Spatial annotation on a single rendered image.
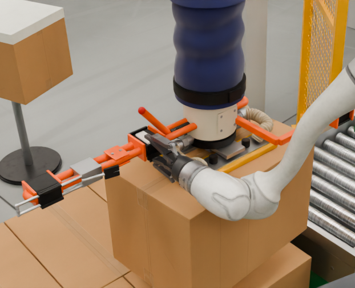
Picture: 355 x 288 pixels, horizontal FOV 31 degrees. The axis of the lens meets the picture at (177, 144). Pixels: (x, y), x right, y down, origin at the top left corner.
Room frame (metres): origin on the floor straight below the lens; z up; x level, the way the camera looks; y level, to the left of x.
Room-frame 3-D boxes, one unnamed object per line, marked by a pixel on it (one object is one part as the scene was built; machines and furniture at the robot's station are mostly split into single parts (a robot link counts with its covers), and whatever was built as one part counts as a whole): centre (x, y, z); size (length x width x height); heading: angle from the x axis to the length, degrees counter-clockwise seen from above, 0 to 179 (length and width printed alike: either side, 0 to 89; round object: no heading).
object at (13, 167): (3.28, 0.93, 0.31); 0.40 x 0.40 x 0.62
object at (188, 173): (1.41, -0.04, 1.20); 0.09 x 0.06 x 0.09; 127
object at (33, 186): (1.39, 0.37, 1.21); 0.08 x 0.07 x 0.05; 127
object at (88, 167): (1.47, 0.26, 1.20); 0.07 x 0.07 x 0.04; 37
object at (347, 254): (1.96, -0.43, 0.58); 0.70 x 0.03 x 0.06; 37
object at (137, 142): (1.60, 0.09, 1.20); 0.10 x 0.08 x 0.06; 37
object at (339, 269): (1.96, -0.42, 0.48); 0.70 x 0.03 x 0.15; 37
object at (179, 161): (1.47, 0.00, 1.20); 0.09 x 0.07 x 0.08; 37
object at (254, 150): (1.67, -0.16, 1.09); 0.34 x 0.10 x 0.05; 127
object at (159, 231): (1.73, -0.11, 0.87); 0.60 x 0.40 x 0.40; 132
